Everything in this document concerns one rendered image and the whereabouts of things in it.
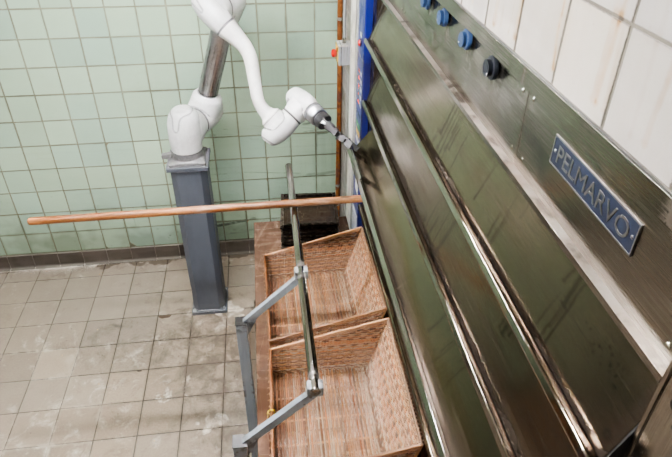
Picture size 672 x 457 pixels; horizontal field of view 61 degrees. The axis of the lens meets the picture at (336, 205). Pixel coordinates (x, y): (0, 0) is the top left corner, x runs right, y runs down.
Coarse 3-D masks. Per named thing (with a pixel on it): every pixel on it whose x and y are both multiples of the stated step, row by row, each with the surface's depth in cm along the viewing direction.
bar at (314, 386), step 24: (288, 168) 250; (288, 192) 236; (288, 288) 198; (240, 336) 207; (312, 336) 170; (240, 360) 214; (312, 360) 162; (312, 384) 155; (288, 408) 159; (264, 432) 163; (240, 456) 167
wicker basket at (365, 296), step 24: (312, 240) 270; (336, 240) 272; (360, 240) 267; (264, 264) 265; (288, 264) 276; (312, 264) 278; (336, 264) 280; (360, 264) 262; (312, 288) 272; (336, 288) 273; (360, 288) 257; (288, 312) 260; (312, 312) 260; (336, 312) 260; (360, 312) 253; (384, 312) 226; (288, 336) 226; (360, 336) 233
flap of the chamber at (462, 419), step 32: (384, 192) 212; (384, 224) 201; (416, 256) 178; (416, 288) 170; (416, 320) 163; (448, 352) 148; (448, 384) 142; (448, 416) 137; (480, 416) 130; (448, 448) 133; (480, 448) 126
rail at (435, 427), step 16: (352, 160) 241; (368, 208) 212; (384, 256) 189; (384, 272) 183; (400, 304) 171; (400, 320) 166; (416, 352) 156; (416, 368) 151; (432, 416) 139; (432, 432) 136
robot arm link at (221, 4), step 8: (192, 0) 245; (200, 0) 243; (208, 0) 243; (216, 0) 246; (224, 0) 249; (200, 8) 244; (208, 8) 243; (216, 8) 244; (224, 8) 247; (232, 8) 253; (200, 16) 246; (208, 16) 244; (216, 16) 244; (224, 16) 245; (208, 24) 246; (216, 24) 245; (224, 24) 245; (216, 32) 248
